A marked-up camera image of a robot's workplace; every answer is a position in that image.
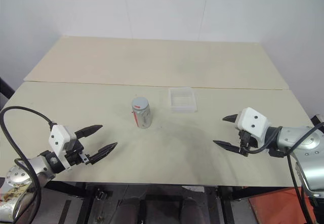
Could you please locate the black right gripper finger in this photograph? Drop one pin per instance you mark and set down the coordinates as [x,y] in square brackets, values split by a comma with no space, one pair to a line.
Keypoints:
[229,146]
[231,119]

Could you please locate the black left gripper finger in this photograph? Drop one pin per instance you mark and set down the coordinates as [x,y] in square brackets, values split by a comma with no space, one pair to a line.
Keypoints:
[102,153]
[87,132]

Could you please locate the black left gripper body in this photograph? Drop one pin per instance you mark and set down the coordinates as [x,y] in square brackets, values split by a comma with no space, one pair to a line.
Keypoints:
[73,156]

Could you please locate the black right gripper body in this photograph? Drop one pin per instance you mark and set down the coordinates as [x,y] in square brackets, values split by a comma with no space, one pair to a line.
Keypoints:
[245,140]

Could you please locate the silver metal can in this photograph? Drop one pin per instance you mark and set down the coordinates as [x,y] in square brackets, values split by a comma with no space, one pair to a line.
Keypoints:
[143,118]

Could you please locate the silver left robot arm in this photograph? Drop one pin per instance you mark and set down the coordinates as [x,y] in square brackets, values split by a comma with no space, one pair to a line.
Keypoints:
[38,167]

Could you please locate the clear plastic tray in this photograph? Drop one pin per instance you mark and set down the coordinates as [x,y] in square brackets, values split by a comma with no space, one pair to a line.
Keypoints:
[182,101]

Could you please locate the red floor mat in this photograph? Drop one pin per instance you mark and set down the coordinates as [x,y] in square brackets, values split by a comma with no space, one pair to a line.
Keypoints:
[276,206]

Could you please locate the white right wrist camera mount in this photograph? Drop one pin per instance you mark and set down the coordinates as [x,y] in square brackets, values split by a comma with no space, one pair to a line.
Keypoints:
[253,122]

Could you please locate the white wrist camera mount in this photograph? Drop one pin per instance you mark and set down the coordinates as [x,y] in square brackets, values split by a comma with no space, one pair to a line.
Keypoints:
[253,122]
[58,139]

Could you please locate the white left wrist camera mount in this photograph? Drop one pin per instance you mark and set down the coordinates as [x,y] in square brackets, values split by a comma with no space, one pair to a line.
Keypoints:
[58,139]

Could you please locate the black metal table frame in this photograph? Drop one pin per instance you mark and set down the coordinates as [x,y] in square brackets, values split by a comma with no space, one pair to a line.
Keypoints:
[83,196]

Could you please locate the black metal bracket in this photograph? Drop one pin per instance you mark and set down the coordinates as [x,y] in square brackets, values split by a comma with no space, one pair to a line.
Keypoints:
[317,122]

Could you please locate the black frame bar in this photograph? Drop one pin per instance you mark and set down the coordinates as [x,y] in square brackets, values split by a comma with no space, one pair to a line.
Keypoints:
[5,91]

